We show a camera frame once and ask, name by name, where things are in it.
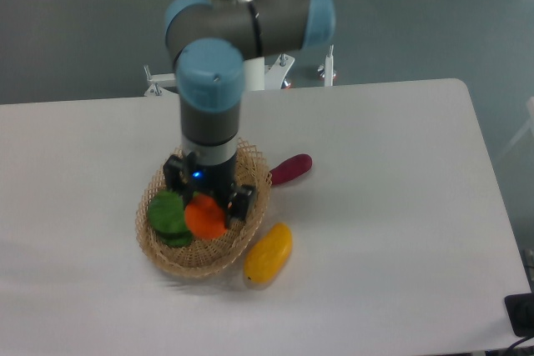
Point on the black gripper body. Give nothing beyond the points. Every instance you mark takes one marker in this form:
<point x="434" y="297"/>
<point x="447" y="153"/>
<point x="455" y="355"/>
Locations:
<point x="215" y="181"/>

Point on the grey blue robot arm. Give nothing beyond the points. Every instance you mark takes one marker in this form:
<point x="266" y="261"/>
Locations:
<point x="209" y="42"/>

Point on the orange fruit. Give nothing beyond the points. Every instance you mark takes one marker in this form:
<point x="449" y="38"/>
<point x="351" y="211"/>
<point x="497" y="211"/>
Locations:
<point x="204" y="218"/>

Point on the white object right edge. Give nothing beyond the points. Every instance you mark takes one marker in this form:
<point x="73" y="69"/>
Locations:
<point x="526" y="127"/>

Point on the woven wicker basket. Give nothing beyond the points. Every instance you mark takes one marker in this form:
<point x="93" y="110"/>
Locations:
<point x="203" y="258"/>

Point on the black device at edge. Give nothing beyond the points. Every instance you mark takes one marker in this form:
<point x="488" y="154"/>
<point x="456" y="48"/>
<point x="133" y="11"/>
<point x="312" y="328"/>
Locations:
<point x="519" y="308"/>

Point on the yellow mango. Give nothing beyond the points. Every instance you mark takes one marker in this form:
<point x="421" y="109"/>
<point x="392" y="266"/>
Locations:
<point x="268" y="256"/>

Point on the purple sweet potato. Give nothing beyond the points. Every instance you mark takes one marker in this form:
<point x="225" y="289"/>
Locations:
<point x="291" y="169"/>

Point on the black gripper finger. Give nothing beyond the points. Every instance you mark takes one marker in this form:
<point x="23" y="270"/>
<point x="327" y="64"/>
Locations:
<point x="178" y="173"/>
<point x="240" y="201"/>

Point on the green bok choy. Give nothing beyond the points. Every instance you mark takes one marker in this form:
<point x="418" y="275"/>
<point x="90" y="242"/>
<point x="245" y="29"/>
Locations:
<point x="166" y="216"/>

